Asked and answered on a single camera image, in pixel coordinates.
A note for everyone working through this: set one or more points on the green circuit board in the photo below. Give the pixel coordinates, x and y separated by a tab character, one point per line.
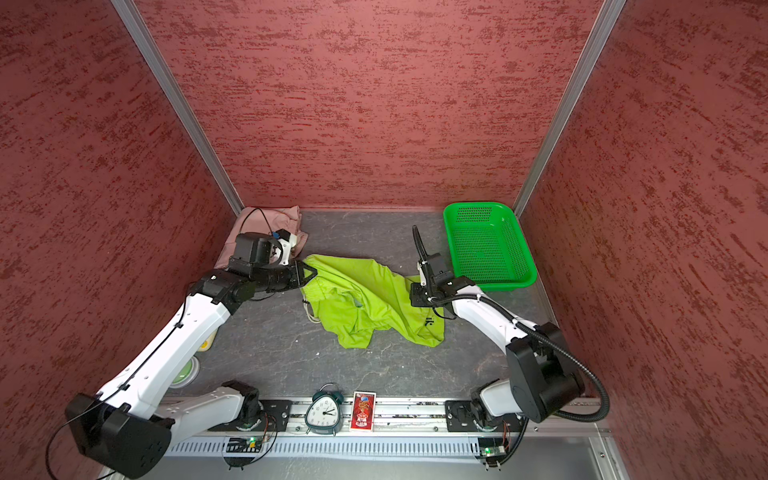
243	446
491	451

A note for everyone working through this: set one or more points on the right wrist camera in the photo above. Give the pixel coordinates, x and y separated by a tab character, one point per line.
423	273

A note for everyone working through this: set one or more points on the green round button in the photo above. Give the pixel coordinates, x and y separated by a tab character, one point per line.
187	374

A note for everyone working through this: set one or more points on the green plastic basket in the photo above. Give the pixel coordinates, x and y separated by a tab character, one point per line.
487	245

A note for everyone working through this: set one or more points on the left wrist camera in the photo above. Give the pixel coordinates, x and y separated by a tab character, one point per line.
286	242

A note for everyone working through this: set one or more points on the right green circuit board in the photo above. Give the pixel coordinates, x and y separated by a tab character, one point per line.
491	451

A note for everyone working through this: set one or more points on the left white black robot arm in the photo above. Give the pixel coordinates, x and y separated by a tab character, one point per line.
124	427

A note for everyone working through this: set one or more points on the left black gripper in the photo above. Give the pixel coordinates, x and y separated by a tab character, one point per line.
297	275

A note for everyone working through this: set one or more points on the left green circuit board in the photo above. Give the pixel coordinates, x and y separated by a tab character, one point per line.
243	446

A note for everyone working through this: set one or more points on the beige calculator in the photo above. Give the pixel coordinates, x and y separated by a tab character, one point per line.
207	343

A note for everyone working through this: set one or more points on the right aluminium corner post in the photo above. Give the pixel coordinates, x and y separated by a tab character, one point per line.
599	34

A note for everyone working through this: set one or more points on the red playing card box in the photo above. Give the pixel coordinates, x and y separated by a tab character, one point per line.
362	417

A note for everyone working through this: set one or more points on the aluminium mounting rail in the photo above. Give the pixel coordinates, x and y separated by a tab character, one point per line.
419	416

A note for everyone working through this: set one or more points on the dark green alarm clock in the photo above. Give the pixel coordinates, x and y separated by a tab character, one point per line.
324	415

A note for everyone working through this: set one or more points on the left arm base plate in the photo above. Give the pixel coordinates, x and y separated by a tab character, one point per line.
273	415

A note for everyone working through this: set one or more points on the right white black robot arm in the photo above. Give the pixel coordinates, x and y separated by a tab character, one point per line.
542	379

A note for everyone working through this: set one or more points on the pink shorts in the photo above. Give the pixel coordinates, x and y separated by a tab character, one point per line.
252	219

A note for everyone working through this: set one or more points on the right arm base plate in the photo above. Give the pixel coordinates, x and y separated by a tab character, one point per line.
472	416

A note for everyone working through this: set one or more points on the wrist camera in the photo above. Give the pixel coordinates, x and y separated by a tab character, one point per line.
286	242
423	273

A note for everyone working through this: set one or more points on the left aluminium corner post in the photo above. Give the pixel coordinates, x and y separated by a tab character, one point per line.
138	30

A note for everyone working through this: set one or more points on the white perforated cable duct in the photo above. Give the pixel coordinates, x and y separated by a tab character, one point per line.
453	448

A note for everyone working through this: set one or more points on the aluminium corner post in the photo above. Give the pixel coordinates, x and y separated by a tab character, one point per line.
599	34
138	30

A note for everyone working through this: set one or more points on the lime green shorts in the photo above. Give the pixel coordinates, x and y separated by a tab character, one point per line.
354	298

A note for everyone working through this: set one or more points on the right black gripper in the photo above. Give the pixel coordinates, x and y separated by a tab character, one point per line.
415	296

